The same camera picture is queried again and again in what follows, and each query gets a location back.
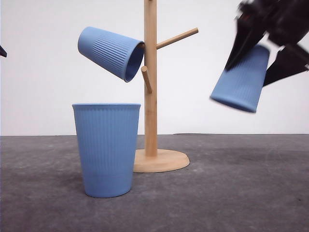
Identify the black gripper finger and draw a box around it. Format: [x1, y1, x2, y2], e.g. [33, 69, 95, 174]
[0, 45, 7, 57]

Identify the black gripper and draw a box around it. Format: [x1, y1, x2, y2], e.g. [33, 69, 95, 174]
[225, 0, 309, 86]

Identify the wooden mug tree stand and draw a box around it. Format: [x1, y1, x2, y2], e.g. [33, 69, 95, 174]
[134, 0, 199, 173]

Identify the blue ribbed cup front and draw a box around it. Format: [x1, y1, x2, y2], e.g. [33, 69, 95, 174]
[73, 103, 141, 198]

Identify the blue ribbed cup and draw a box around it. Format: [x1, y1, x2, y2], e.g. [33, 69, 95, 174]
[211, 45, 269, 112]
[73, 103, 141, 198]
[78, 27, 145, 83]

